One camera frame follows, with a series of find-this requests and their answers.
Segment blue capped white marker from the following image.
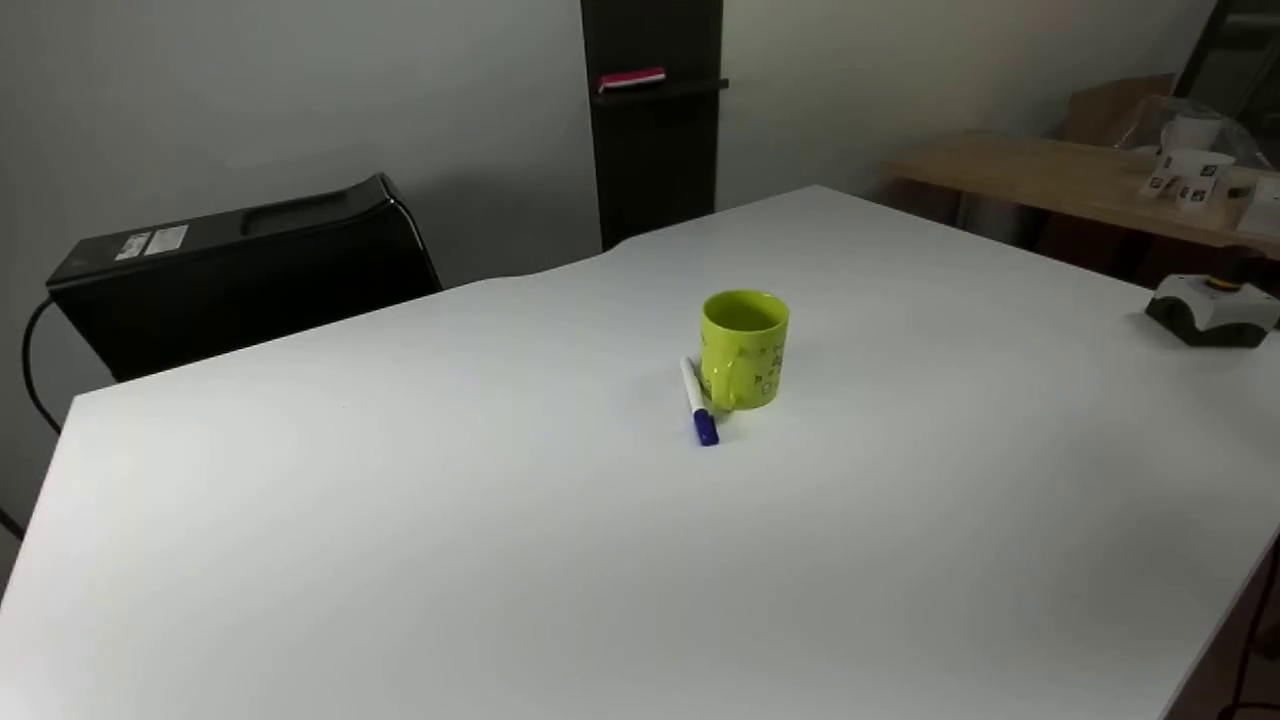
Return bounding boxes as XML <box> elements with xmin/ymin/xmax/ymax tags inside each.
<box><xmin>679</xmin><ymin>350</ymin><xmax>728</xmax><ymax>453</ymax></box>

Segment yellow-green ceramic mug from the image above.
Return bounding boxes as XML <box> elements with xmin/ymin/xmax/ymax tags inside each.
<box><xmin>701</xmin><ymin>286</ymin><xmax>791</xmax><ymax>415</ymax></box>

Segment white patterned mug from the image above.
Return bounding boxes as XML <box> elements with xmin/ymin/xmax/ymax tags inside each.
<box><xmin>1139</xmin><ymin>114</ymin><xmax>1242</xmax><ymax>210</ymax></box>

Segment black tall shelf unit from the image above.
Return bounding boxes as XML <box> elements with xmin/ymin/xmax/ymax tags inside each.
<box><xmin>579</xmin><ymin>0</ymin><xmax>731</xmax><ymax>251</ymax></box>

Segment pink flat item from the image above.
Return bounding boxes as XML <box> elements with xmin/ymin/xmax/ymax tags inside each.
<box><xmin>592</xmin><ymin>63</ymin><xmax>667</xmax><ymax>94</ymax></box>

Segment black computer tower case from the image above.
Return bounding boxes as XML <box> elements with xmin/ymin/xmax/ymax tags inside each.
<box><xmin>44</xmin><ymin>171</ymin><xmax>449</xmax><ymax>384</ymax></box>

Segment wooden side table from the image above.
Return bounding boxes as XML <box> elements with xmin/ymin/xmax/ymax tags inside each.
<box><xmin>882</xmin><ymin>130</ymin><xmax>1280</xmax><ymax>262</ymax></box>

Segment brown cardboard box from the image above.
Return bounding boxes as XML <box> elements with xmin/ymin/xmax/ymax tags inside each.
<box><xmin>1061</xmin><ymin>72</ymin><xmax>1181</xmax><ymax>149</ymax></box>

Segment black and white clamp device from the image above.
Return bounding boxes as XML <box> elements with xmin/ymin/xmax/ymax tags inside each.
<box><xmin>1139</xmin><ymin>267</ymin><xmax>1280</xmax><ymax>350</ymax></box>

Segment black power cable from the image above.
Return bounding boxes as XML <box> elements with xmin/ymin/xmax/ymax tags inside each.
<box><xmin>15</xmin><ymin>293</ymin><xmax>66</xmax><ymax>436</ymax></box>

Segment black chair frame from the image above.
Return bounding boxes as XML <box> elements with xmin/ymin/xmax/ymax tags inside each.
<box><xmin>1170</xmin><ymin>0</ymin><xmax>1280</xmax><ymax>135</ymax></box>

